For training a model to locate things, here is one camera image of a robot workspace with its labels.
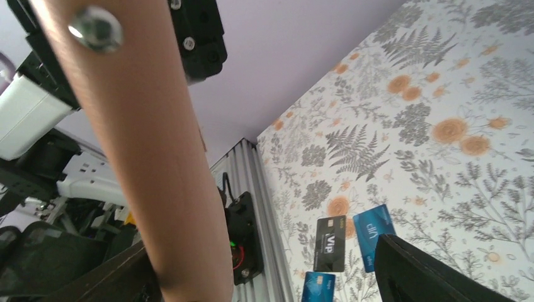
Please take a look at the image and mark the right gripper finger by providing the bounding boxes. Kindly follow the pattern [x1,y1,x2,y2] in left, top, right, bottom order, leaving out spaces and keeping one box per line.
[374,234,510,302]

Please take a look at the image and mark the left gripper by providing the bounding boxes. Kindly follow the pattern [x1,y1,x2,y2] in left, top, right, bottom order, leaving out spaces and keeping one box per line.
[168,0,227,86]

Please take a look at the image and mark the brown leather card holder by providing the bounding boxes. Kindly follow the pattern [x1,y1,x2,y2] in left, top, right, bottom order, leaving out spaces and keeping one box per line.
[31,1,234,301]

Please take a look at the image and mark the blue VIP card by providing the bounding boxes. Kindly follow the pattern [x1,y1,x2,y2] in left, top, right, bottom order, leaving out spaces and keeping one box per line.
[302,272,336,302]

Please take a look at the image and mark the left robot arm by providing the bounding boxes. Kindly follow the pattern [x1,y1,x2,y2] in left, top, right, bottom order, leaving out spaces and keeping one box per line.
[1,1,227,215]

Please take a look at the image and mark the blue card upper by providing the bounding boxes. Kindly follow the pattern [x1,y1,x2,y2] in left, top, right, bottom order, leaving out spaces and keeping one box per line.
[353,204,396,273]

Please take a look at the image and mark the black VIP card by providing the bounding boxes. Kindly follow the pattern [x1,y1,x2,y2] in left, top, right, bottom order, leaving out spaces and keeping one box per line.
[313,216,346,272]

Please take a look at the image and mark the floral table mat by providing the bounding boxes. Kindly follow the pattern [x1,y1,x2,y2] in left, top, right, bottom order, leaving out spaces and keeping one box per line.
[258,1,533,301]

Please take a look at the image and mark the aluminium rail frame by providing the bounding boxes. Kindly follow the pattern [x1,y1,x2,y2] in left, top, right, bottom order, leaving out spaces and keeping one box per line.
[211,138,298,301]

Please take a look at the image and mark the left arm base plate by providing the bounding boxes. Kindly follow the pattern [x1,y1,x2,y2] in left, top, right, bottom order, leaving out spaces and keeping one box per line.
[219,172,264,286]

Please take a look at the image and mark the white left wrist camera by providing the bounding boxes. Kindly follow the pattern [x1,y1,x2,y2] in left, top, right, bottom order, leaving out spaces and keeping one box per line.
[1,75,74,160]

